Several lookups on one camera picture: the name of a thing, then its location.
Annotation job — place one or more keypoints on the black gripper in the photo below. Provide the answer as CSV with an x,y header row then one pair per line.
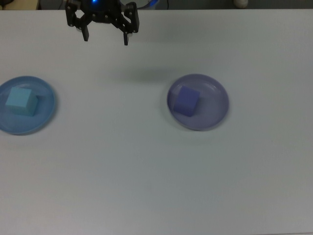
x,y
104,16

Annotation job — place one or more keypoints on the cyan foam cube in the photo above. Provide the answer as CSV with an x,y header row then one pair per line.
x,y
19,100

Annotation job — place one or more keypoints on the purple foam cube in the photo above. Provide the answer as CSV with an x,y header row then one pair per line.
x,y
185,100

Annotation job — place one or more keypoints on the blue plate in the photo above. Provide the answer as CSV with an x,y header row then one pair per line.
x,y
46,115

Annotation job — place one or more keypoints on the purple plate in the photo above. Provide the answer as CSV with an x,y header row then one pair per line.
x,y
212,110

